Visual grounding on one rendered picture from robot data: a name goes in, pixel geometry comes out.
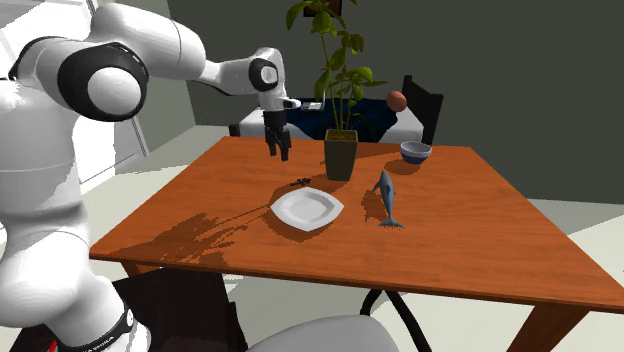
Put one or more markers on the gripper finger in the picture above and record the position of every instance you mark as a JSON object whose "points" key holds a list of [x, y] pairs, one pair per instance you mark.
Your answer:
{"points": [[272, 145], [285, 148]]}

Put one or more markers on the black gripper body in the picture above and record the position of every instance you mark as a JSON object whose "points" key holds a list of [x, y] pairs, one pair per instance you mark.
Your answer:
{"points": [[275, 124]]}

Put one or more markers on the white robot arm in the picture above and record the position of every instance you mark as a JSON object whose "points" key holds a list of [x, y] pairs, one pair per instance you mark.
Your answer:
{"points": [[44, 161]]}

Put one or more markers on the white bed with blue blanket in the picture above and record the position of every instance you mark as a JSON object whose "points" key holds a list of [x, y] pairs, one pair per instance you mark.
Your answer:
{"points": [[249, 124]]}

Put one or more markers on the small black flat object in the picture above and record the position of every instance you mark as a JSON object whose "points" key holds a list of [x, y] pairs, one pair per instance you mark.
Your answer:
{"points": [[300, 182]]}

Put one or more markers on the green plant in dark pot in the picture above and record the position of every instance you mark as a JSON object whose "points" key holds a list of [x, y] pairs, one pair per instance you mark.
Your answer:
{"points": [[340, 156]]}

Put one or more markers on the white square plate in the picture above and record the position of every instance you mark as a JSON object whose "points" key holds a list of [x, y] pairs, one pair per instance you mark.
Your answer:
{"points": [[307, 208]]}

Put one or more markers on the blue shark figure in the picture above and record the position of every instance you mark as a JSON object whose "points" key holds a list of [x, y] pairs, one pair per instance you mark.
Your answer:
{"points": [[388, 195]]}

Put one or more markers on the red-brown ball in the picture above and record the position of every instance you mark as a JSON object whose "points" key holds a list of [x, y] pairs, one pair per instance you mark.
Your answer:
{"points": [[396, 101]]}

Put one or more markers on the blue and white bowl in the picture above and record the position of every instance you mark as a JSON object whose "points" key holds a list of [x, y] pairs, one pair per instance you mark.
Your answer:
{"points": [[415, 152]]}

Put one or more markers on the black chair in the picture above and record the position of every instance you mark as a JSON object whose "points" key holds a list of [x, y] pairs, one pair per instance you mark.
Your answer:
{"points": [[423, 109]]}

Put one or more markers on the dark robot stand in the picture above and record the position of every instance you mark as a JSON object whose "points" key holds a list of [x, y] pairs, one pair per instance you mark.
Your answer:
{"points": [[185, 312]]}

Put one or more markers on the grey rounded chair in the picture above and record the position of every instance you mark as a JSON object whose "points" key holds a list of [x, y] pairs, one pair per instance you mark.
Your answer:
{"points": [[331, 336]]}

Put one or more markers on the orange wooden table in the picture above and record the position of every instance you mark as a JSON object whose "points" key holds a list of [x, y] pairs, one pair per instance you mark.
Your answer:
{"points": [[463, 234]]}

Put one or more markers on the dark wall picture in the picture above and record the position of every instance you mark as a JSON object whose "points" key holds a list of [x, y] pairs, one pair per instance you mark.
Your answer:
{"points": [[336, 5]]}

